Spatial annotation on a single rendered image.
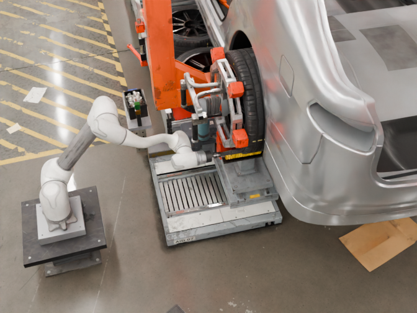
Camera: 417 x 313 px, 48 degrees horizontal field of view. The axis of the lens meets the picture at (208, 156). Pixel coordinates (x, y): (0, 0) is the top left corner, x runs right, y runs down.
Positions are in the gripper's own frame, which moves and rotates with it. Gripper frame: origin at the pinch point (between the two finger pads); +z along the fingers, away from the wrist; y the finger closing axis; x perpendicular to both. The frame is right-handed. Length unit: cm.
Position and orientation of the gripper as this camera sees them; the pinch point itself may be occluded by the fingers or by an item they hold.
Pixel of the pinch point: (236, 151)
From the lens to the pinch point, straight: 302.3
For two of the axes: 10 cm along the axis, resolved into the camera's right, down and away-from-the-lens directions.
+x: -1.7, -9.8, -0.4
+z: 9.7, -1.7, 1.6
